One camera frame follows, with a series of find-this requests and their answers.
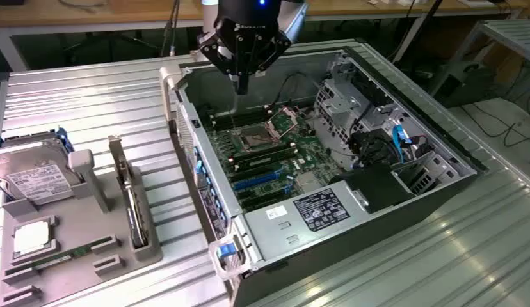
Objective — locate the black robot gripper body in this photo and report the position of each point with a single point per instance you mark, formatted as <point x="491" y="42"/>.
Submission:
<point x="247" y="19"/>

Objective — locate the green gpu card metal bracket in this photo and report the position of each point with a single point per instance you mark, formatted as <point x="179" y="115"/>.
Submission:
<point x="136" y="220"/>

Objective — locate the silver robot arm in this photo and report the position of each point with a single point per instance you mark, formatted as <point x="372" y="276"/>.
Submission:
<point x="209" y="19"/>

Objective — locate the black ram slot bank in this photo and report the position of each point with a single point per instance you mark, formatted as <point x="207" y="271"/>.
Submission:
<point x="239" y="120"/>

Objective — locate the blue slot retainer clip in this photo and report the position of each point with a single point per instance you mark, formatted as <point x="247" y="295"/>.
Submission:
<point x="213" y="198"/>
<point x="208" y="183"/>
<point x="223" y="217"/>

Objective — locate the blue expansion slot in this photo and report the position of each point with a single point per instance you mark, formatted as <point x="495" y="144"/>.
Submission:
<point x="253" y="180"/>

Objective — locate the black expansion slot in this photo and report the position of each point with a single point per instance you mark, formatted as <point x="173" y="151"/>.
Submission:
<point x="260" y="195"/>

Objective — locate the metal socket cover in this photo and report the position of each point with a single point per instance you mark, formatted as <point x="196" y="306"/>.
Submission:
<point x="285" y="121"/>

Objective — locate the metal drive cage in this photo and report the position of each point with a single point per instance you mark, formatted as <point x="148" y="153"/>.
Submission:
<point x="337" y="105"/>

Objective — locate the black chair base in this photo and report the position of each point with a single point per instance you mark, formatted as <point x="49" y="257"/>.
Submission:
<point x="115" y="40"/>

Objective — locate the cpu socket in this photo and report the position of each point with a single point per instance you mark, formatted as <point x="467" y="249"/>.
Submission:
<point x="253" y="139"/>

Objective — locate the green motherboard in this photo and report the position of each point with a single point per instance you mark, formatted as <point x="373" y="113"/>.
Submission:
<point x="317" y="144"/>

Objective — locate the installed ram stick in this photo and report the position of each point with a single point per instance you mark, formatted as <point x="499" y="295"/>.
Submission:
<point x="264" y="161"/>
<point x="260" y="153"/>

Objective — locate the wooden desk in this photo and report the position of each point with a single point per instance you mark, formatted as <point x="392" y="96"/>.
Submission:
<point x="76" y="14"/>

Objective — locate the black box on floor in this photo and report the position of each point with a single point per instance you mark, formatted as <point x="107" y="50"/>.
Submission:
<point x="469" y="86"/>

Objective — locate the black rear label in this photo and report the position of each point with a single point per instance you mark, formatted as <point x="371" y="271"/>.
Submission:
<point x="207" y="211"/>

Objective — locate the white barcode sticker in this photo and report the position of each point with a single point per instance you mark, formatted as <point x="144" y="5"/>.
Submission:
<point x="276" y="211"/>

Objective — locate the black power supply label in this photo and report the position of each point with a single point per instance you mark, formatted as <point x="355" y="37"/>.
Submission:
<point x="320" y="209"/>

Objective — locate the metal disk bay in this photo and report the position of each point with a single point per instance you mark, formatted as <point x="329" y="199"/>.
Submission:
<point x="423" y="179"/>

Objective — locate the metal slat side table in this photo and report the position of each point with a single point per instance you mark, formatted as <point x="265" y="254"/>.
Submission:
<point x="512" y="32"/>

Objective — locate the hard disk blue carrier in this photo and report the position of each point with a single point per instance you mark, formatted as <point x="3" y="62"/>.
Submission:
<point x="39" y="179"/>

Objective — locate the grey power supply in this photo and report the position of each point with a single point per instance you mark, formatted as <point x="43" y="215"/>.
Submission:
<point x="273" y="236"/>

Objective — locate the open black pc case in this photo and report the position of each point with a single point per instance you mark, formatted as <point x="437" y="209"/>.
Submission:
<point x="417" y="224"/>

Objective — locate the grey part rack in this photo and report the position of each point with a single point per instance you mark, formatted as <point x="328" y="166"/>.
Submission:
<point x="76" y="243"/>

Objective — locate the silver cpu chip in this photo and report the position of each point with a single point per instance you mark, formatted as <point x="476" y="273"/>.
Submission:
<point x="31" y="238"/>

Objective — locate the green ram stick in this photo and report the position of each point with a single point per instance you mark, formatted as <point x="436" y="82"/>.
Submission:
<point x="64" y="255"/>

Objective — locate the black air duct block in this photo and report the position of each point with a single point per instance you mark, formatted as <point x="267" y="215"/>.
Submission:
<point x="375" y="188"/>

